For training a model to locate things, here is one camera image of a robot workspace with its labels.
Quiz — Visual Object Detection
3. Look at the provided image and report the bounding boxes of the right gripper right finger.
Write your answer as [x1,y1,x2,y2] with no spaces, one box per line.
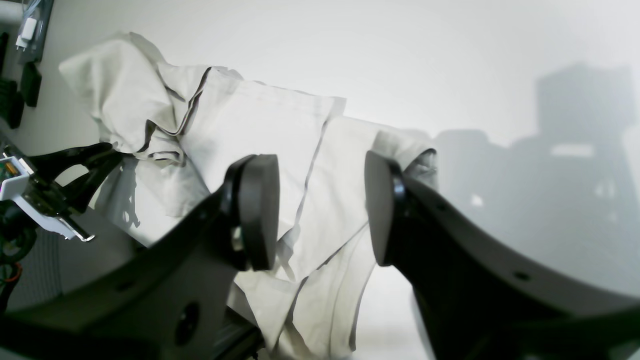
[365,150,640,360]

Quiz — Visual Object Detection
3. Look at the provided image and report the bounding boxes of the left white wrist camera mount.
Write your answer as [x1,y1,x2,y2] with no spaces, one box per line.
[1,147,97,242]

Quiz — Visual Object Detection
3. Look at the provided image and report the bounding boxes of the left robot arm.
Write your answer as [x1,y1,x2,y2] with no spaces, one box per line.
[1,142,125,288]

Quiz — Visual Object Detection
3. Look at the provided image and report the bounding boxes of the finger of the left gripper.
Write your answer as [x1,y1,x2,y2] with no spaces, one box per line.
[27,142,124,215]

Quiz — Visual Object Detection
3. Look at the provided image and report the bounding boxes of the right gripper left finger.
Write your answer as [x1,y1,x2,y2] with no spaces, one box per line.
[1,154,281,360]

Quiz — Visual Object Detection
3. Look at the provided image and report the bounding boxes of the beige T-shirt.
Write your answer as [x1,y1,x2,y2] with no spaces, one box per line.
[58,32,439,360]

